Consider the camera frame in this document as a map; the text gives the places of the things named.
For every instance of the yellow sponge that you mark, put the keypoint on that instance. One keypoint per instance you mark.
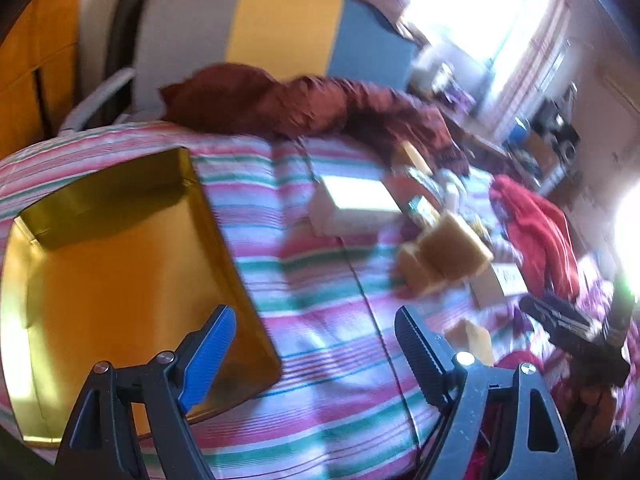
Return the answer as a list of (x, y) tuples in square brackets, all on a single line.
[(414, 157)]

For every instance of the black stereo device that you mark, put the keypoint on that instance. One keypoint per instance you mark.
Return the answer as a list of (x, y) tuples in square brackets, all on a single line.
[(557, 130)]

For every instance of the orange wooden wardrobe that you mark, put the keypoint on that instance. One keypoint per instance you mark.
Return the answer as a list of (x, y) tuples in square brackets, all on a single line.
[(35, 60)]

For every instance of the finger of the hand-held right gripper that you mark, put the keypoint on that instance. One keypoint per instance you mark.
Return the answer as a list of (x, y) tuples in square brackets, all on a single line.
[(555, 312)]

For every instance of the large white carton box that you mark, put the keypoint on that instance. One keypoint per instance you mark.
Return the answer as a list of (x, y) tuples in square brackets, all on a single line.
[(355, 200)]

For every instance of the clear snack packet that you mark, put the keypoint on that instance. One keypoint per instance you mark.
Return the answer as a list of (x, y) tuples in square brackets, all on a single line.
[(422, 176)]

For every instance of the purple box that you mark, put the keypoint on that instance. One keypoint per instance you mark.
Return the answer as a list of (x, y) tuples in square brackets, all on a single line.
[(464, 100)]

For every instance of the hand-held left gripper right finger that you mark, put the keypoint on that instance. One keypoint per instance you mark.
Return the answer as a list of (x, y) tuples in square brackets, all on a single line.
[(417, 355)]

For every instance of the grey yellow blue chair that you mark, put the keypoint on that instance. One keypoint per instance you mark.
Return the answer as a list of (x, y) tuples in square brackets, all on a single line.
[(285, 25)]

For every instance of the maroon jacket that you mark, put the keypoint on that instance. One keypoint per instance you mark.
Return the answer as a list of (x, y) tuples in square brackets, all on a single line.
[(310, 105)]

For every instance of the striped blanket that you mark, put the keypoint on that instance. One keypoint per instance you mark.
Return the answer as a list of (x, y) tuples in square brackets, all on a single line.
[(320, 310)]

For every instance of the small white carton box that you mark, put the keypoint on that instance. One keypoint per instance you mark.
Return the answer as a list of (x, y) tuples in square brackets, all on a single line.
[(500, 285)]

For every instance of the wooden desk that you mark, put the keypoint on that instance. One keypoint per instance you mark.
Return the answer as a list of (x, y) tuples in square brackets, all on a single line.
[(480, 135)]

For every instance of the blue container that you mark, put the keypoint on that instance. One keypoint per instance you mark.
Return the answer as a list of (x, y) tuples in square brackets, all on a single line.
[(520, 131)]

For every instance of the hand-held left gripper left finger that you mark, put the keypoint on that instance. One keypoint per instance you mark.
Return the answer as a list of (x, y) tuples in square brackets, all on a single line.
[(210, 355)]

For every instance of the red fleece cloth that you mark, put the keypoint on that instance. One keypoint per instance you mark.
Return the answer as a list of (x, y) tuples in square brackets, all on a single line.
[(535, 230)]

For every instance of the white boxes stack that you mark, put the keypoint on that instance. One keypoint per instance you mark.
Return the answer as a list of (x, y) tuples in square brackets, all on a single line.
[(435, 65)]

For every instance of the gold tin box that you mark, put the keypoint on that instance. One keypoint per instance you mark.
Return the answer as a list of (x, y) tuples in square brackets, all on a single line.
[(125, 270)]

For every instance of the orange packet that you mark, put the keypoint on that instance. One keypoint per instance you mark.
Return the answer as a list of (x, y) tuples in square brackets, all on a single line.
[(400, 186)]

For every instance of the dark red clothing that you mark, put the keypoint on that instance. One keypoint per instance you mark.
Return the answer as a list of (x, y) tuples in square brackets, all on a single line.
[(517, 362)]

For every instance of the black upright panel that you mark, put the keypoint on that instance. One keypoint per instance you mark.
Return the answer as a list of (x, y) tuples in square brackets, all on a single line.
[(132, 25)]

